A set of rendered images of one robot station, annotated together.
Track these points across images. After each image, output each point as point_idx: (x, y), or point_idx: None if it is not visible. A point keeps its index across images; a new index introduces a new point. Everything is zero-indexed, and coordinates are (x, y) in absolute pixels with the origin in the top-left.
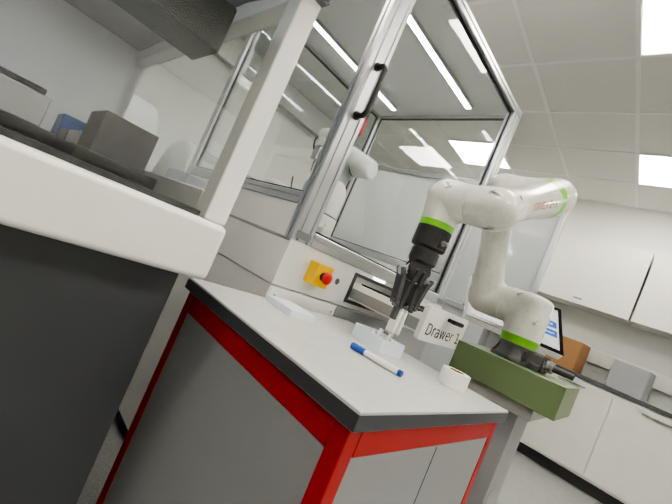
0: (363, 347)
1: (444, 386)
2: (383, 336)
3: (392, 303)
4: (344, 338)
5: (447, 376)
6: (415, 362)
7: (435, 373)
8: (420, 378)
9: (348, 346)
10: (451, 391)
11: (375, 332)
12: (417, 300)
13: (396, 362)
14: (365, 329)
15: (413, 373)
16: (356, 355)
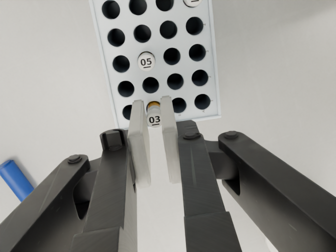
0: (77, 105)
1: (243, 226)
2: (174, 47)
3: (102, 142)
4: (23, 68)
5: (259, 231)
6: (304, 72)
7: (323, 131)
8: (174, 224)
9: (4, 150)
10: (240, 245)
11: (153, 18)
12: (246, 205)
13: (162, 152)
14: (95, 32)
15: (173, 203)
16: (3, 207)
